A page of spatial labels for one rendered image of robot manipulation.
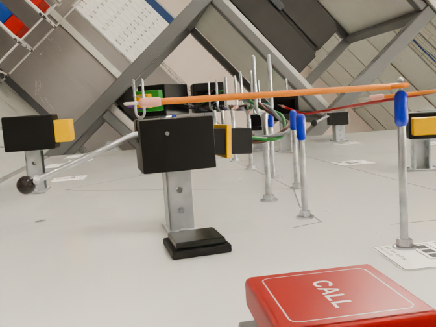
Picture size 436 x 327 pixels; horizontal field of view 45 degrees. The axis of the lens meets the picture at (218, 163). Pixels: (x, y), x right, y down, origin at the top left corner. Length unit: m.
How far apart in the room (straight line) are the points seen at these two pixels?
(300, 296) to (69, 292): 0.16
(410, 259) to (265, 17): 1.19
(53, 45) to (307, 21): 6.93
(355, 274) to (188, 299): 0.11
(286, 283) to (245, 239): 0.19
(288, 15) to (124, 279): 1.23
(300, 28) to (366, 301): 1.34
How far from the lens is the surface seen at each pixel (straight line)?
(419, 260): 0.33
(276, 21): 1.47
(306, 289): 0.18
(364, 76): 1.46
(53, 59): 8.20
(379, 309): 0.17
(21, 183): 0.40
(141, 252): 0.37
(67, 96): 8.08
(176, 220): 0.41
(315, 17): 1.51
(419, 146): 0.70
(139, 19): 8.09
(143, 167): 0.39
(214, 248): 0.35
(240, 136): 0.41
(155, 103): 0.30
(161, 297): 0.28
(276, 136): 0.44
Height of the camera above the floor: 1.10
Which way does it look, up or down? 1 degrees up
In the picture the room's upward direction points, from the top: 44 degrees clockwise
